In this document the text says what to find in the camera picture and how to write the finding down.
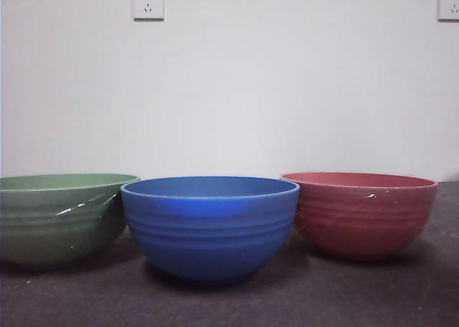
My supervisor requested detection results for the red ribbed bowl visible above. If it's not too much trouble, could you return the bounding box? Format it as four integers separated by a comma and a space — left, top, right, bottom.
280, 171, 440, 262

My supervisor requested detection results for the blue ribbed bowl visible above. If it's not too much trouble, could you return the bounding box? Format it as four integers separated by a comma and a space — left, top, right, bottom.
120, 176, 301, 285

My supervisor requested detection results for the green ribbed bowl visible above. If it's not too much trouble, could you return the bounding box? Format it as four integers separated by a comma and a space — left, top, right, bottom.
0, 172, 141, 271

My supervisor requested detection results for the white wall socket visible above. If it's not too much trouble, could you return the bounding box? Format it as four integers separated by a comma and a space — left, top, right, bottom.
437, 0, 459, 22
132, 0, 166, 22

